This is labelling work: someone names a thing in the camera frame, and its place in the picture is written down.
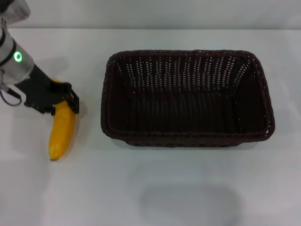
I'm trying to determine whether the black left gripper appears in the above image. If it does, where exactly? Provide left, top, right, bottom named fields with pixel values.
left=16, top=64, right=80, bottom=117

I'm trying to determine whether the yellow banana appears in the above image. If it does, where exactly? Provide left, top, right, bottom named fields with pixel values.
left=48, top=78, right=78, bottom=162

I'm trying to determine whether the dark brown woven basket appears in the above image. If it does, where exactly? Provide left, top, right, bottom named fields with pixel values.
left=100, top=49, right=276, bottom=148

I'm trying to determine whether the left arm cable with plug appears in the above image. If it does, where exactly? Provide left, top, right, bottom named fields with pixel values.
left=0, top=67, right=25, bottom=106

